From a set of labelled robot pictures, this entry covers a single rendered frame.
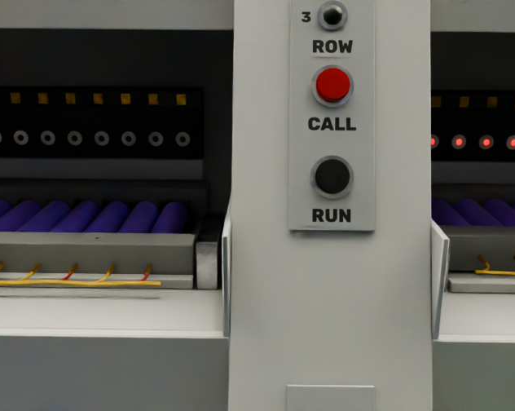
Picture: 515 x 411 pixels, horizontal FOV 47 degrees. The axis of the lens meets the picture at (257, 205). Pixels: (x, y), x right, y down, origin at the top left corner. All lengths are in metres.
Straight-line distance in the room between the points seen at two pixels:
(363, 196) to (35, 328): 0.17
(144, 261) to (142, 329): 0.05
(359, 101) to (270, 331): 0.12
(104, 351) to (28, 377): 0.04
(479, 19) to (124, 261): 0.22
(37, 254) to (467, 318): 0.23
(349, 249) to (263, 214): 0.04
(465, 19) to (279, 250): 0.15
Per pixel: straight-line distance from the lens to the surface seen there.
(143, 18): 0.32
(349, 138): 0.28
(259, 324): 0.28
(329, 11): 0.29
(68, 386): 0.31
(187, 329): 0.29
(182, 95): 0.44
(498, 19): 0.33
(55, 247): 0.34
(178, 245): 0.32
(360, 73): 0.29
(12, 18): 0.34
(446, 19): 0.32
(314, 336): 0.28
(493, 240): 0.36
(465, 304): 0.33
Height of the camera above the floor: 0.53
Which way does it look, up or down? 3 degrees up
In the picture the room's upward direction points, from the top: 1 degrees clockwise
